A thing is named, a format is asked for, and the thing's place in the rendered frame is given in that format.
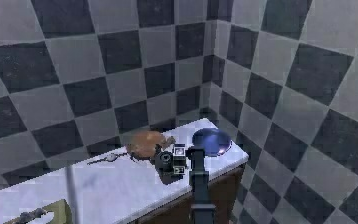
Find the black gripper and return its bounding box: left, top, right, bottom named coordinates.
left=129, top=149, right=174, bottom=175

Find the white topped brown cabinet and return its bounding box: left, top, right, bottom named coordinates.
left=0, top=117, right=250, bottom=224

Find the blue shallow bowl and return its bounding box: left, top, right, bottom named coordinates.
left=191, top=127, right=233, bottom=157

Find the grey metal spoon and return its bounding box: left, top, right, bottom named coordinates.
left=86, top=152, right=128, bottom=166

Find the dark grey lumpy thing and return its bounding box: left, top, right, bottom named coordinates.
left=17, top=207, right=48, bottom=224

